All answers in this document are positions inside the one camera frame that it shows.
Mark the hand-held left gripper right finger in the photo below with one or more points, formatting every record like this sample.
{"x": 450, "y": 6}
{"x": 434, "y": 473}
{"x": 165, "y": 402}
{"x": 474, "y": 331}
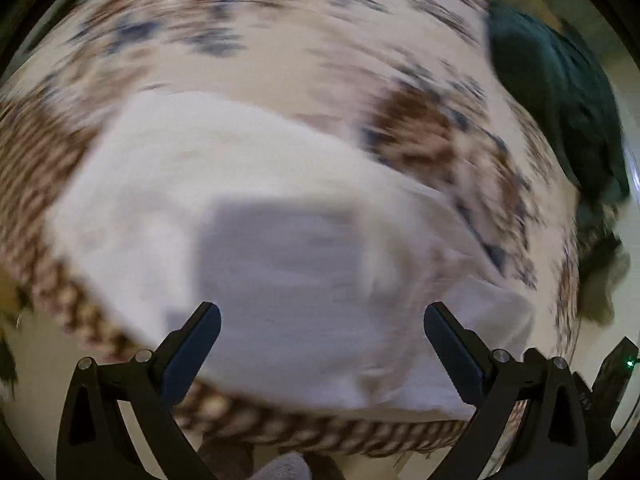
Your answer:
{"x": 452, "y": 350}

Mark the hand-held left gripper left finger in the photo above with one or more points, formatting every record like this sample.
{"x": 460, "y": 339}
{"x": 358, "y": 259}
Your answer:
{"x": 192, "y": 347}

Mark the white pants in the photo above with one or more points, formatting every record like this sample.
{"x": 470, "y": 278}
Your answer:
{"x": 280, "y": 240}

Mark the grey cloth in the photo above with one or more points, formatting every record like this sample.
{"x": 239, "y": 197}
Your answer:
{"x": 282, "y": 467}

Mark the dark green cloth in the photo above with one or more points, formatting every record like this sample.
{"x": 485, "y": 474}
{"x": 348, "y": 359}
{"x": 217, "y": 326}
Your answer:
{"x": 555, "y": 90}

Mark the floral patterned blanket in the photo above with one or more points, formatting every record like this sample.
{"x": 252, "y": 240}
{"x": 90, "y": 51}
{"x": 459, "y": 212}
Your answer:
{"x": 320, "y": 45}

